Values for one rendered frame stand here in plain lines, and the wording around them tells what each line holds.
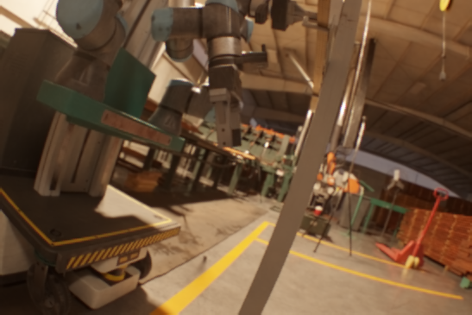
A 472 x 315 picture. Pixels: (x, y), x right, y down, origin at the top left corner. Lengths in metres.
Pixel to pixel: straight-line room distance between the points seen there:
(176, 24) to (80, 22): 0.20
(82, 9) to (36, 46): 0.45
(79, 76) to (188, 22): 0.30
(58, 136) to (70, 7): 0.45
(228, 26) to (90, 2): 0.30
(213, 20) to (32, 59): 0.66
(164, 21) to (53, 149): 0.56
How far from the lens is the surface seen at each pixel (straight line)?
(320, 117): 0.71
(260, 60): 0.53
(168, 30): 0.57
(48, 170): 0.93
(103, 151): 1.09
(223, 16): 0.57
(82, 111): 0.67
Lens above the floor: 0.66
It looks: 5 degrees up
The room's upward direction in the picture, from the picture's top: 20 degrees clockwise
